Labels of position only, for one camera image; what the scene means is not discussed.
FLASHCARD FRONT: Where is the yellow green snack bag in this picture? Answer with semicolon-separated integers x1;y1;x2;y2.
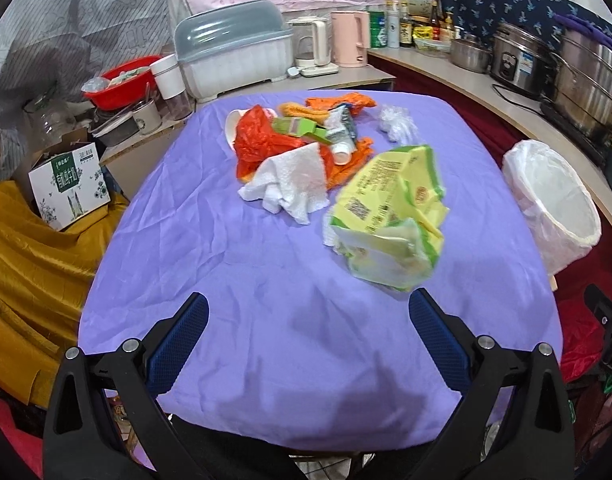
325;144;449;292

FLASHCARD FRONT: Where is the clear plastic bag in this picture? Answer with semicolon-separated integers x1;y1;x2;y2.
379;105;421;146

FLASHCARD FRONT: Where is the orange snack wrapper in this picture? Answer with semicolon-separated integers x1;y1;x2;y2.
320;136;374;190
306;92;377;117

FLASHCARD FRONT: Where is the white paper towel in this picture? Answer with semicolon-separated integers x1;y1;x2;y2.
239;143;330;226

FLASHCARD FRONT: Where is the red plastic bag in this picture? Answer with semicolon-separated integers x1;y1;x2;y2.
233;105;305;182

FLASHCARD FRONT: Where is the pink white paper cup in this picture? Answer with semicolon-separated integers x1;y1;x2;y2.
223;108;279;151

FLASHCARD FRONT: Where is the green white milk carton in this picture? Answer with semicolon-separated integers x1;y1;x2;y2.
324;103;357;166

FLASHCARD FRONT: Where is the green wasabi box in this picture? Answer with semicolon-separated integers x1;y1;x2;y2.
271;117;330;145

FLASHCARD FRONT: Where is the orange foam net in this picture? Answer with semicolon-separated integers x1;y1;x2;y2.
278;102;330;126

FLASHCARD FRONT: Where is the white lined trash bin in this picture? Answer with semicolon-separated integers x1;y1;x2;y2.
502;140;602;276

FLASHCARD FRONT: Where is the red skirt cloth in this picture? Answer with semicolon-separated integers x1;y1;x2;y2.
369;54;612;382

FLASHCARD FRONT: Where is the yellow cloth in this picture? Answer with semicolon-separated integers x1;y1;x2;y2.
0;181;128;408

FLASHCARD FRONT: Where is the large steel steamer pot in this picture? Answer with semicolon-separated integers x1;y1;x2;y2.
552;14;612;142

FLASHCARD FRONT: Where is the milk cardboard box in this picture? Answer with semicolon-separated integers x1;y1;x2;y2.
28;143;110;231

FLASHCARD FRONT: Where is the silver rice cooker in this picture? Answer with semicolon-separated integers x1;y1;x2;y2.
490;23;555;100

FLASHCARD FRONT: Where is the purple tablecloth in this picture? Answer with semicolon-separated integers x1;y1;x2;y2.
78;92;563;452

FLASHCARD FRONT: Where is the small steel pot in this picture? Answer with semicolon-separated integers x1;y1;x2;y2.
449;38;492;74

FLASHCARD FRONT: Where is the white mug with utensils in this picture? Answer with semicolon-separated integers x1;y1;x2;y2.
132;99;163;136

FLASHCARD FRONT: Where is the red plastic basin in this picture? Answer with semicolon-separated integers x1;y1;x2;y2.
82;55;161;112

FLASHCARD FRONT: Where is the white blender cup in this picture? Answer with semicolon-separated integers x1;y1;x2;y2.
150;54;192;120

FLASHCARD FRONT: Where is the navy patterned cloth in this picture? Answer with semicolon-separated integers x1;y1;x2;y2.
441;0;612;48

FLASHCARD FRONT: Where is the soy sauce bottle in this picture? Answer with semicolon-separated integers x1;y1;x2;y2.
399;1;414;48

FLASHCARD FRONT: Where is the green tin can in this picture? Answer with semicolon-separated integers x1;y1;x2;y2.
369;10;387;49

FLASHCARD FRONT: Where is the white thermos bottle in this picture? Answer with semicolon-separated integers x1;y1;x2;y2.
386;0;400;49

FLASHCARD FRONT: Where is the pink electric kettle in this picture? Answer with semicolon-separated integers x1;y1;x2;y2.
331;11;370;68

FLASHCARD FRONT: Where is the white dish rack with lid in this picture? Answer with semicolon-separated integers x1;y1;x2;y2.
173;0;294;102

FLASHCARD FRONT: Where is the glass electric kettle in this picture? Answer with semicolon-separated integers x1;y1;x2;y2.
289;16;339;78

